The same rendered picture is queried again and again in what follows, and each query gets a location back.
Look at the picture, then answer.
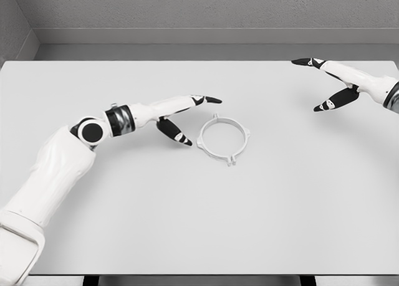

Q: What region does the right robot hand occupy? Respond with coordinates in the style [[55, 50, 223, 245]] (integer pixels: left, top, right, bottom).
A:
[[291, 58, 377, 113]]

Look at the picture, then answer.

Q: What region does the white PVC pipe clamp ring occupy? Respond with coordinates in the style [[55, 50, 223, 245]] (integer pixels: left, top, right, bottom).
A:
[[196, 112, 252, 168]]

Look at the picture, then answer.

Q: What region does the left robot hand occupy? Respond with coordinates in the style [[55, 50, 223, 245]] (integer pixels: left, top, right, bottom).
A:
[[146, 95, 223, 148]]

